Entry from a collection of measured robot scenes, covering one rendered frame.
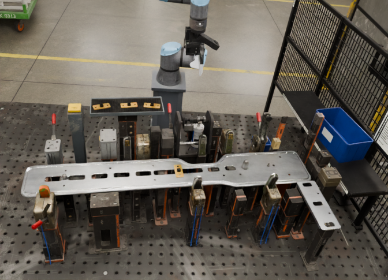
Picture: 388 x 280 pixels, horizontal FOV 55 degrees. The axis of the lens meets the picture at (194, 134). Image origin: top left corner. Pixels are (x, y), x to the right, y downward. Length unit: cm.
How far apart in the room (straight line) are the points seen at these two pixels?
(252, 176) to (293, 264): 48
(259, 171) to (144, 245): 68
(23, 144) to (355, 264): 199
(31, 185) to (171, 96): 95
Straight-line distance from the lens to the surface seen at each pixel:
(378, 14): 408
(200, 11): 159
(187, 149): 198
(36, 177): 183
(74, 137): 203
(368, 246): 222
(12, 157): 242
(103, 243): 187
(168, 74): 220
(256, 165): 192
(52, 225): 168
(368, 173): 210
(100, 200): 165
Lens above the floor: 228
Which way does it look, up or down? 39 degrees down
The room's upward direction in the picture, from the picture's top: 8 degrees clockwise
